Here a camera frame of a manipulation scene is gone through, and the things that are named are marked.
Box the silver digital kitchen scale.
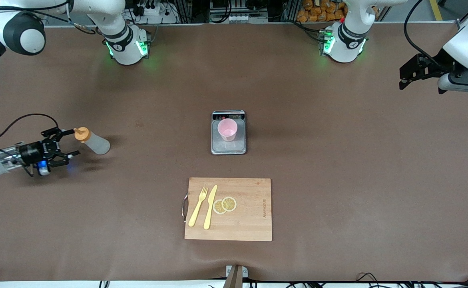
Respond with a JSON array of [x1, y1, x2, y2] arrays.
[[211, 110, 247, 155]]

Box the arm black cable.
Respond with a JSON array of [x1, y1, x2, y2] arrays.
[[0, 0, 98, 176], [403, 0, 448, 68]]

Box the white power strip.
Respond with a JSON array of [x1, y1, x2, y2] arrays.
[[136, 0, 178, 24]]

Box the pink cup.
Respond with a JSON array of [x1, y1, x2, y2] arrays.
[[217, 118, 239, 142]]

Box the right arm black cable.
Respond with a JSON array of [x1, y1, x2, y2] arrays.
[[0, 0, 98, 176]]

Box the yellow plastic knife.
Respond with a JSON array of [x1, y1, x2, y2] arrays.
[[203, 185, 218, 230]]

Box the orange snack bags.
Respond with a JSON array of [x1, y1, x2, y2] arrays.
[[297, 0, 348, 23]]

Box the yellow plastic fork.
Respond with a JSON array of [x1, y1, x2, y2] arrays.
[[188, 186, 209, 227]]

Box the wooden cutting board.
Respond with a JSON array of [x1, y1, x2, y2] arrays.
[[182, 178, 273, 242]]

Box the black cable loops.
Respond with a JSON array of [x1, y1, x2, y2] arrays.
[[356, 272, 379, 288]]

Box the translucent sauce bottle orange cap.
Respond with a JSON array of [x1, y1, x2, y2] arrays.
[[74, 127, 111, 155]]

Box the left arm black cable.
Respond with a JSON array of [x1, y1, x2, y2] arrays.
[[403, 0, 448, 68]]

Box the front camera mounting bracket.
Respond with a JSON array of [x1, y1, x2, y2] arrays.
[[223, 265, 249, 288]]

